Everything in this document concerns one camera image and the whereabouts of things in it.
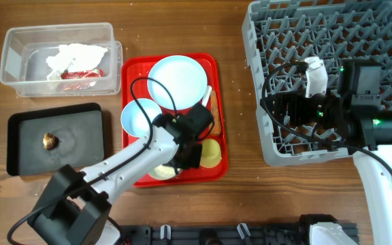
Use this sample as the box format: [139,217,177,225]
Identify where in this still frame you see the red snack wrapper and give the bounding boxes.
[61,68,104,80]

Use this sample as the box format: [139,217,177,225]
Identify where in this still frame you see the white plastic spoon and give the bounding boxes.
[201,85,212,107]

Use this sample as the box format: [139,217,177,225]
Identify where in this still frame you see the orange carrot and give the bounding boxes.
[210,91,222,136]

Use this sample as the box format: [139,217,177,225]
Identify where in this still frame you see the clear plastic waste bin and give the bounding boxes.
[0,22,123,97]

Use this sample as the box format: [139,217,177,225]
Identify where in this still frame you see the green bowl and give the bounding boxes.
[148,165,182,180]

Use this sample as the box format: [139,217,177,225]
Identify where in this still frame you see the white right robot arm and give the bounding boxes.
[260,56,392,244]

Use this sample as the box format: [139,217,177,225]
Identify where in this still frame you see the light blue bowl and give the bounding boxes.
[120,98,162,137]

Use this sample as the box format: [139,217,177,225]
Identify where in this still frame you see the brown mushroom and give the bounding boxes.
[42,133,59,150]

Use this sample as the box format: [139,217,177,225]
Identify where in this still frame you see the light blue plate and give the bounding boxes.
[148,55,208,110]

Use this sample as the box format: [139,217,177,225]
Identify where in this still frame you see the red serving tray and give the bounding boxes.
[121,52,229,188]

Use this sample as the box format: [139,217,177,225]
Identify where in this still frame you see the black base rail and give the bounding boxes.
[120,223,309,245]

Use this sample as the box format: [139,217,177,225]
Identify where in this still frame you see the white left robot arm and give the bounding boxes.
[27,103,214,244]

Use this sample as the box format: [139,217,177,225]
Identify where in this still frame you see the grey dishwasher rack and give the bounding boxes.
[242,1,392,166]

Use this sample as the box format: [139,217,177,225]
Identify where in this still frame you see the black waste tray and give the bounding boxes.
[6,103,105,176]

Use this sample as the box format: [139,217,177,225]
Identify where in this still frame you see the white rice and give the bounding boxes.
[154,165,176,179]

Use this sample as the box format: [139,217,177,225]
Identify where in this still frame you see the yellow cup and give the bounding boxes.
[200,139,222,168]

